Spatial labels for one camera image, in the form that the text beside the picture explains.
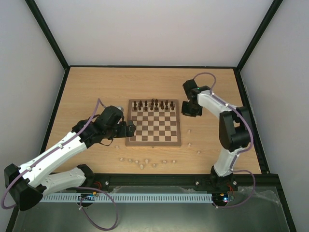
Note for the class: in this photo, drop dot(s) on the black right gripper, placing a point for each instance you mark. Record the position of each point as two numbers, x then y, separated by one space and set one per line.
190 109

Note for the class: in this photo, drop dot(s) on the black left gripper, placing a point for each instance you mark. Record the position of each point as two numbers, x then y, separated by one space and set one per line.
131 131

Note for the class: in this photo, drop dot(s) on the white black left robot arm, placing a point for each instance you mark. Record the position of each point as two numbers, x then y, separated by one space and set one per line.
28 183

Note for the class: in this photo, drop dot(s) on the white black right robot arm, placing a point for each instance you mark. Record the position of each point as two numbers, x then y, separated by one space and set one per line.
235 134

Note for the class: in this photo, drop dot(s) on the wooden chess board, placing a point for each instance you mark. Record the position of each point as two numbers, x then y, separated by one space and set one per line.
155 126

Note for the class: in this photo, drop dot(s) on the left controller circuit board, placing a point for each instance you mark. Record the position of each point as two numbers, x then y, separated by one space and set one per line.
88 196

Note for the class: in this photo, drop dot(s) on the controller circuit board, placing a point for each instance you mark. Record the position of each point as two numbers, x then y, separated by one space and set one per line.
226 197
88 196

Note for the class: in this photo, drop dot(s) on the right controller circuit board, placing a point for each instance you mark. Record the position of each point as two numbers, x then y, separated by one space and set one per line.
226 197

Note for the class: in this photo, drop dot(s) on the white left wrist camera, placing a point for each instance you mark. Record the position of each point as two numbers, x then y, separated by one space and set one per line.
120 108

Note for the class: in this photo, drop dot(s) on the white slotted cable duct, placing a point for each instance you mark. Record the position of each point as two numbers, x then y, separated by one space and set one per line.
132 198

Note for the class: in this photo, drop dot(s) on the black front mounting rail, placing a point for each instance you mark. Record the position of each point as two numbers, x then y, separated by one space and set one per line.
199 182

